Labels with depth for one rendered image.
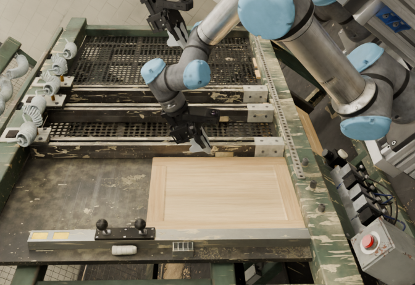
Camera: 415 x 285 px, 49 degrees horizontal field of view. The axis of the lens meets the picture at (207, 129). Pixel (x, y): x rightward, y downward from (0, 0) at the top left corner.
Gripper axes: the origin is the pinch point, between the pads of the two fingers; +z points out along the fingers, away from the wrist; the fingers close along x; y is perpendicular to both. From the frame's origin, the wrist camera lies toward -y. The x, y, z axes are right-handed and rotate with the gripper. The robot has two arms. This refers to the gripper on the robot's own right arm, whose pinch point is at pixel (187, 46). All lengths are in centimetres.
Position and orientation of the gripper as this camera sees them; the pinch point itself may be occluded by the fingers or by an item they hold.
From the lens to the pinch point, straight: 152.3
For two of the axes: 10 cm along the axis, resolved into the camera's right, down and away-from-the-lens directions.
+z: 4.4, 8.4, 3.2
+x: -3.9, 5.0, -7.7
